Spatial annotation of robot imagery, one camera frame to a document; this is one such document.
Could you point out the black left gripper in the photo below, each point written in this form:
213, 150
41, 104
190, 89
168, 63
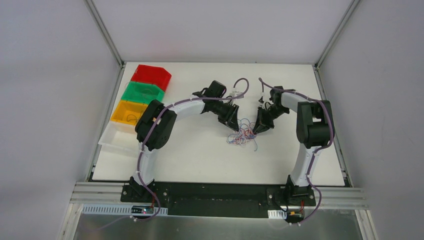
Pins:
231, 113

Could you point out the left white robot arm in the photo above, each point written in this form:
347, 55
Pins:
154, 128

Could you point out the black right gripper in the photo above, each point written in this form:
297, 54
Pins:
265, 115

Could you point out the green plastic bin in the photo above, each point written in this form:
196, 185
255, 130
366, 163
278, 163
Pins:
143, 93

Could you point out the red plastic bin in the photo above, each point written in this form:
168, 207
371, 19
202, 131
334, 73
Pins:
154, 75

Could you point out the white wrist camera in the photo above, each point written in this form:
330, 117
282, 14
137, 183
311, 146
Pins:
262, 101
234, 95

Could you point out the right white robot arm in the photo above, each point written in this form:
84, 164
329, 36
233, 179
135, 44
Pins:
314, 131

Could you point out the right controller board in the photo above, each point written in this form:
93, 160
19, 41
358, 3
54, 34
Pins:
294, 217

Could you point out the yellow plastic bin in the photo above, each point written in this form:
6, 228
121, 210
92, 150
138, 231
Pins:
128, 112

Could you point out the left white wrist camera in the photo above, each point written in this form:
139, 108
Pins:
234, 95

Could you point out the left controller board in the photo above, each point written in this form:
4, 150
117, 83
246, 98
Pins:
140, 210

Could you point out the clear plastic bin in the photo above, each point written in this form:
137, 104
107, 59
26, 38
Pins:
120, 136

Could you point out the controller board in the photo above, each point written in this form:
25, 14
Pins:
294, 217
140, 210

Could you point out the aluminium front rail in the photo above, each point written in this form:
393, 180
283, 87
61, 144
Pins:
168, 193

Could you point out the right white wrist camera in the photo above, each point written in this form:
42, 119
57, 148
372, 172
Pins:
262, 101

